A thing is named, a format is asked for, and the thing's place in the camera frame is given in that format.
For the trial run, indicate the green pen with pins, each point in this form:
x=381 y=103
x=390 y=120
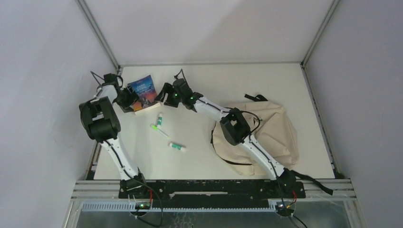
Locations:
x=159 y=131

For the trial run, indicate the green white glue stick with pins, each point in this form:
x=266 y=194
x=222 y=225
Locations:
x=177 y=146

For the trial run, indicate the white slotted cable duct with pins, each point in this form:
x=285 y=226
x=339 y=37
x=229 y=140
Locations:
x=145 y=207

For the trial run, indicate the beige canvas backpack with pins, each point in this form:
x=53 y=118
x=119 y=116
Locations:
x=275 y=133

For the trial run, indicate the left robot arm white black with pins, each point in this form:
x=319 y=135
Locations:
x=101 y=124

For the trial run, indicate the black mounting base rail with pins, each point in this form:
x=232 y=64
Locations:
x=210 y=193

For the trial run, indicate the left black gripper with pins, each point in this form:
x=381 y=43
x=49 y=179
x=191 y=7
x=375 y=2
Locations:
x=133 y=97

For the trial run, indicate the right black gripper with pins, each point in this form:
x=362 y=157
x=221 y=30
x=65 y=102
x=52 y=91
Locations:
x=167 y=88

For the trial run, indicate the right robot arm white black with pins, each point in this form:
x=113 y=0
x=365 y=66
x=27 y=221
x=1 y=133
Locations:
x=234 y=126

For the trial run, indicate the Jane Eyre paperback book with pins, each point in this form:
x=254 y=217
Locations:
x=146 y=91

